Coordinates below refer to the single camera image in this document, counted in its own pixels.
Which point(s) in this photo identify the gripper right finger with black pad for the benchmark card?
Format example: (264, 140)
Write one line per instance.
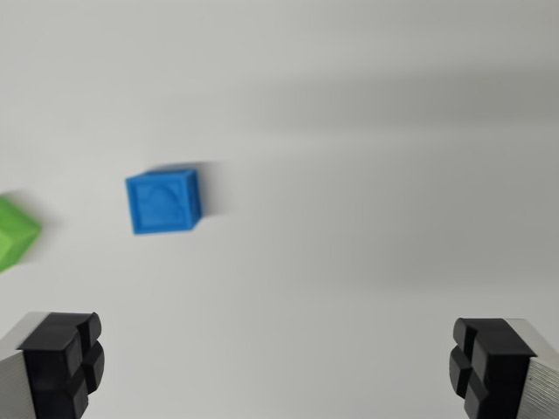
(498, 371)

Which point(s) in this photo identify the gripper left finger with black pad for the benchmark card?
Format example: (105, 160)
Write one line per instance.
(48, 366)

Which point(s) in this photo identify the green embossed cube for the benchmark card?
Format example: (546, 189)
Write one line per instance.
(15, 235)

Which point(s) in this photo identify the blue embossed cube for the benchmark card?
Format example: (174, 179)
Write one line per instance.
(161, 203)

